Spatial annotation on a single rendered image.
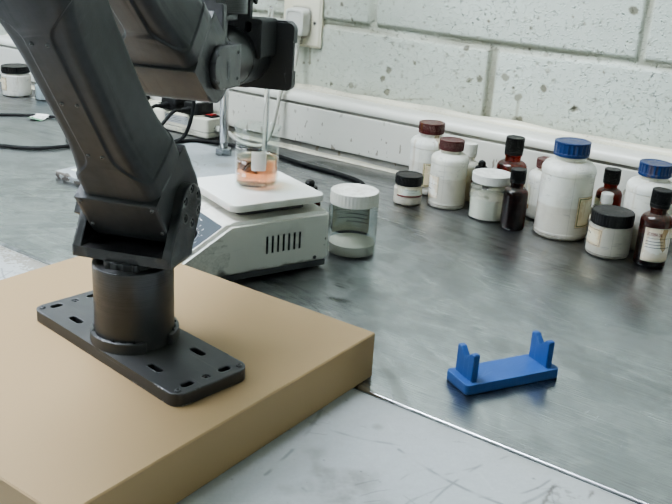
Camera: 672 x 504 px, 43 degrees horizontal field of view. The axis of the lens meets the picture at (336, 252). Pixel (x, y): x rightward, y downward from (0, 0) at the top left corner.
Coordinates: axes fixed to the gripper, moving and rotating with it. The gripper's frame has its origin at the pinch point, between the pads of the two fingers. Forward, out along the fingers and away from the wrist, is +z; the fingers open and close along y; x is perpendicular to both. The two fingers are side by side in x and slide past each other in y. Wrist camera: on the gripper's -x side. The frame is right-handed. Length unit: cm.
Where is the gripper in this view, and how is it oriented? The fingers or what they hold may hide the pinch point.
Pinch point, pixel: (269, 48)
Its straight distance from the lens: 95.2
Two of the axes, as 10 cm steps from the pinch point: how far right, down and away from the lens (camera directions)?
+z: 2.1, -2.8, 9.4
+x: -0.7, 9.5, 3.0
